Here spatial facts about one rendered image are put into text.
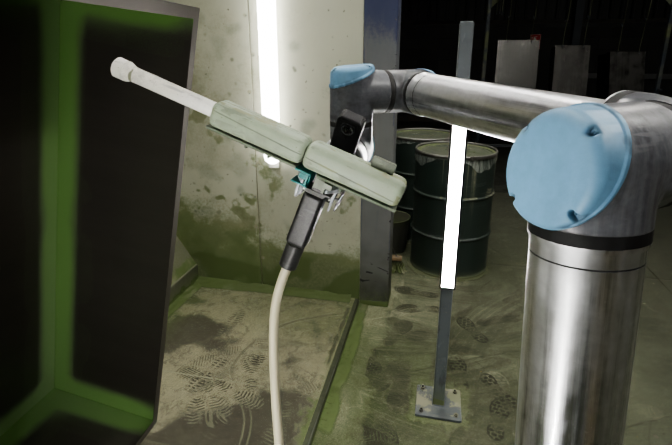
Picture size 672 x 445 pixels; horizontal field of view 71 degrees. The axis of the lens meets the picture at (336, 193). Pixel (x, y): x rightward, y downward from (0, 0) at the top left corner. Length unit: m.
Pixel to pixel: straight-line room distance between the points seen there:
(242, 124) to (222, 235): 2.48
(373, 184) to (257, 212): 2.36
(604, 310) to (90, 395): 1.52
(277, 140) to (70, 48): 0.77
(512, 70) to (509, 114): 6.73
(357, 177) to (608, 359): 0.37
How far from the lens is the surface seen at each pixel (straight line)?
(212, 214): 3.14
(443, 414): 2.33
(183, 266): 3.24
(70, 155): 1.41
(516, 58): 7.51
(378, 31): 2.66
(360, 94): 0.95
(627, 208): 0.50
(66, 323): 1.65
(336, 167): 0.68
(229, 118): 0.72
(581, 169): 0.47
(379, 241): 2.87
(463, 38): 1.82
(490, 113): 0.79
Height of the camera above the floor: 1.54
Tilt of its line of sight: 17 degrees down
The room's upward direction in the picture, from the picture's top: straight up
